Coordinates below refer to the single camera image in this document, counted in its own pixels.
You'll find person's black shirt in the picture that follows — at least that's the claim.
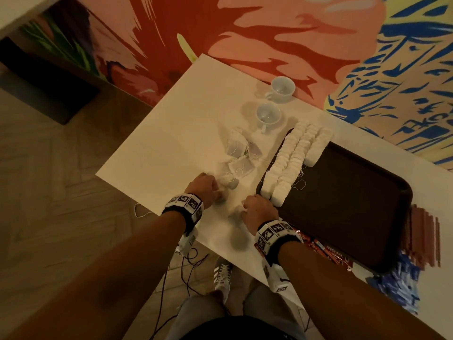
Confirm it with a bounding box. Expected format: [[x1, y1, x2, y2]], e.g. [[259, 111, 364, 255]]
[[180, 315, 298, 340]]

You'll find pile of red Nescafe sachets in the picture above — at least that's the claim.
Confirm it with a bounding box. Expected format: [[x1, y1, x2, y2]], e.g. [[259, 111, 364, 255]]
[[301, 233, 355, 273]]

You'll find dark brown tray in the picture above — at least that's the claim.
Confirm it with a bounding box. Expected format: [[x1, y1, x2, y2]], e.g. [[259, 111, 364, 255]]
[[256, 129, 413, 275]]

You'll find black marker wristband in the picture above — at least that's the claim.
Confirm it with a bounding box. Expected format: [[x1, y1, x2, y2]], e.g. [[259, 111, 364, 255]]
[[254, 219, 304, 265], [162, 193, 205, 236]]

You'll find person's leg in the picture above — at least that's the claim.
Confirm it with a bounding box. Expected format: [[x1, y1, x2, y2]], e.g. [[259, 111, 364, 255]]
[[166, 292, 227, 340], [243, 283, 309, 340]]

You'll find row of tea bags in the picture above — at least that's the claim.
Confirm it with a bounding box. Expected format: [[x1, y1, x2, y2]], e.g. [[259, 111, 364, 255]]
[[259, 121, 335, 209]]

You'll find person's right forearm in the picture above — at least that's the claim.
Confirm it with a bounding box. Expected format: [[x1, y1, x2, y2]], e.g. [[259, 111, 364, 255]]
[[277, 240, 443, 340]]

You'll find white side table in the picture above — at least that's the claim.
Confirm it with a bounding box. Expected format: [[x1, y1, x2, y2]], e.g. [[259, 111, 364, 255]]
[[0, 0, 63, 38]]

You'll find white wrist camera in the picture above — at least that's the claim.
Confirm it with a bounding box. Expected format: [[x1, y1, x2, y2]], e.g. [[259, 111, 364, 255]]
[[266, 262, 293, 295], [177, 229, 199, 258]]

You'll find black camera cable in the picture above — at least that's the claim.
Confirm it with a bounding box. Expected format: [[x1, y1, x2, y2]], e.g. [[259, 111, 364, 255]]
[[149, 269, 179, 340], [300, 304, 312, 332]]

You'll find loose floor cable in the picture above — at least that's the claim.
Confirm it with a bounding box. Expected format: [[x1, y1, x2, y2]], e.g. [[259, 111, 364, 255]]
[[133, 202, 212, 298]]

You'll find person's left forearm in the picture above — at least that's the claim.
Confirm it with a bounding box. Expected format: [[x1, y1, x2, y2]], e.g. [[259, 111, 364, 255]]
[[7, 211, 186, 340]]

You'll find white sneaker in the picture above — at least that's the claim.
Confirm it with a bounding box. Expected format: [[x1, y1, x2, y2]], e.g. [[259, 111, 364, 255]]
[[212, 260, 235, 303]]

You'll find pile of blue sachets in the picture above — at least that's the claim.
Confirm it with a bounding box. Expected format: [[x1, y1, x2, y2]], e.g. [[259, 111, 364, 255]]
[[368, 253, 423, 316]]

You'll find person's right hand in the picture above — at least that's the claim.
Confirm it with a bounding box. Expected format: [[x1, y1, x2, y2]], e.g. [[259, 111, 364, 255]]
[[241, 195, 280, 236]]

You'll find pile of white tea bags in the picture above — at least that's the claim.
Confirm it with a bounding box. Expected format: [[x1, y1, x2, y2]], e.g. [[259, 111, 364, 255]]
[[214, 127, 264, 190]]

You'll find person's left hand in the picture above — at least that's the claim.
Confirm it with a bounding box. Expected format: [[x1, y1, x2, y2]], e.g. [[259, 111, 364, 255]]
[[185, 172, 226, 208]]

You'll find small white cup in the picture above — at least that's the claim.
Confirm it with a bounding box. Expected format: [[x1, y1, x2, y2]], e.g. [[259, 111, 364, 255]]
[[253, 102, 284, 135], [265, 76, 297, 104]]

